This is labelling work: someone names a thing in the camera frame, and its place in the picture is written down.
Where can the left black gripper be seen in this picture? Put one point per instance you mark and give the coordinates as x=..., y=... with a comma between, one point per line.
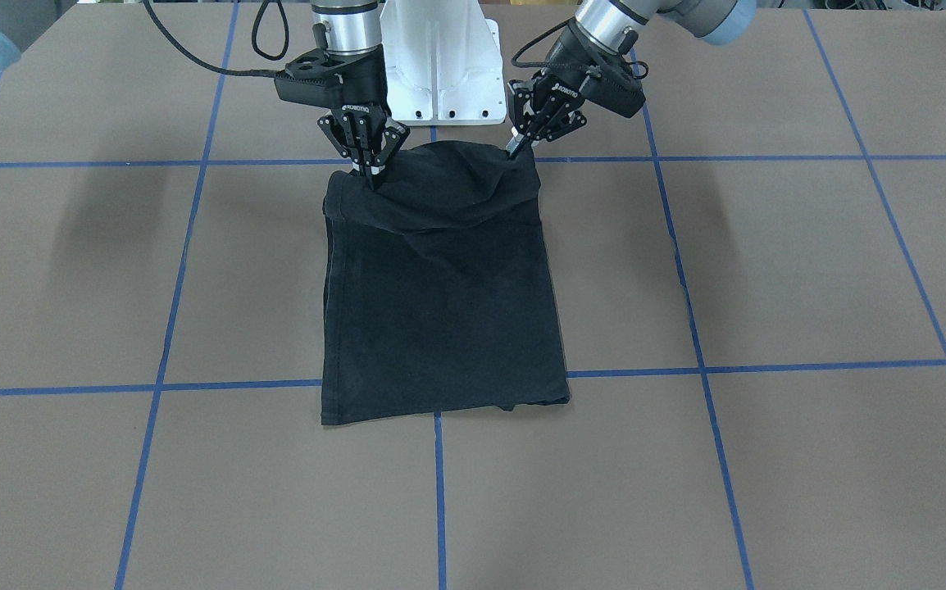
x=565, y=75

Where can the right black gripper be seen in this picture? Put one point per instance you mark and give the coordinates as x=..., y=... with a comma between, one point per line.
x=363, y=92

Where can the black graphic t-shirt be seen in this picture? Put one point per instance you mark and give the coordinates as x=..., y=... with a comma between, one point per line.
x=438, y=295

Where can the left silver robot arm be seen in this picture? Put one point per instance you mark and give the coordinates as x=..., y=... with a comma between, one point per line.
x=616, y=26

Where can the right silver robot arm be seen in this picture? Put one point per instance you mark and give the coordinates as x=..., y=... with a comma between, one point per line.
x=24, y=22

